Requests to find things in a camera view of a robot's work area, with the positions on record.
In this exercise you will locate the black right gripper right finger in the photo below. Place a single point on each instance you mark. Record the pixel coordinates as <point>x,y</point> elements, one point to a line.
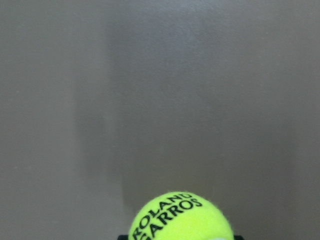
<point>238,237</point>

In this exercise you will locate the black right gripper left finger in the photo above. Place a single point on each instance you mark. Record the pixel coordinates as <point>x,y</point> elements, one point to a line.
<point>123,237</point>

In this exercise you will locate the yellow tennis ball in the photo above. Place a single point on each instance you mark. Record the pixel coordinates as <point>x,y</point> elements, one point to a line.
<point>180,215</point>

